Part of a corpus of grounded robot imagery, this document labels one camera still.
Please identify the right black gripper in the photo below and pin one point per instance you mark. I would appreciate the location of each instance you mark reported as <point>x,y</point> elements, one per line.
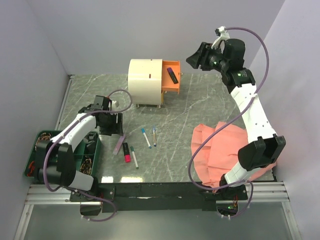
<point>201,56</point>

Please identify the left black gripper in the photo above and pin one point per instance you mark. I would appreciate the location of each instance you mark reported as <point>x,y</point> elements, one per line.
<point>116,128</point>

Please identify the light blue acrylic marker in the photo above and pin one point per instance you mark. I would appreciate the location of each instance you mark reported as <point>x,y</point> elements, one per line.
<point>146,138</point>

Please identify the pink cap black highlighter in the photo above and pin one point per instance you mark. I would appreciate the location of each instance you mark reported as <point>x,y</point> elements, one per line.
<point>126,152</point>

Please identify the purple cap black highlighter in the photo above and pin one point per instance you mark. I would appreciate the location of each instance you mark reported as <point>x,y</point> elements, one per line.
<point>172,75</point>

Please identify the cream round drawer cabinet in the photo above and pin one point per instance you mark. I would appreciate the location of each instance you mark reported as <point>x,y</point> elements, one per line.
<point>148,80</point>

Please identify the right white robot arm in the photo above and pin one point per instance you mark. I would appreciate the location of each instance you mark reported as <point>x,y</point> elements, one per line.
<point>264,145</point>

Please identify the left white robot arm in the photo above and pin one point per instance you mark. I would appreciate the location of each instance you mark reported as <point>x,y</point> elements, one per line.
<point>57,153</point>

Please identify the green cap silver marker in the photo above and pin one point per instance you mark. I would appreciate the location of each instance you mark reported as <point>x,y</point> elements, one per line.
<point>134,157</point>

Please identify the grey cloth bundle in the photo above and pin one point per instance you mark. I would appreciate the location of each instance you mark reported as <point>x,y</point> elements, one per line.
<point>91,139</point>

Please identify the green compartment tray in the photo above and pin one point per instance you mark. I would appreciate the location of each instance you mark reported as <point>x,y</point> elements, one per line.
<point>86,157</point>

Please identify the black base bar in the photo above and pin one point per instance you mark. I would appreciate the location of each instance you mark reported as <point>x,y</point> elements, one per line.
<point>150,196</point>

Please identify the salmon pink cloth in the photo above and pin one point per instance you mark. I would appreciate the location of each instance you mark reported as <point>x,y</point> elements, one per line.
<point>219,154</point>

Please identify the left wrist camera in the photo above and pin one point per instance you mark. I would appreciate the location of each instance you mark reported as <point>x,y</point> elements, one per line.
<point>112,104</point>

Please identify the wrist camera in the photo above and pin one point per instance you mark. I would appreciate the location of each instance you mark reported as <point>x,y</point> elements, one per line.
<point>112,104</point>
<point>222,35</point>

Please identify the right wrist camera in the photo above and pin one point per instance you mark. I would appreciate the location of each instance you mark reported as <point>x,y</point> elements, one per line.
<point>222,35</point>

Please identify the aluminium rail frame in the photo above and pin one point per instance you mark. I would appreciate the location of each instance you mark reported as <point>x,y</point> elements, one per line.
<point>260,192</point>

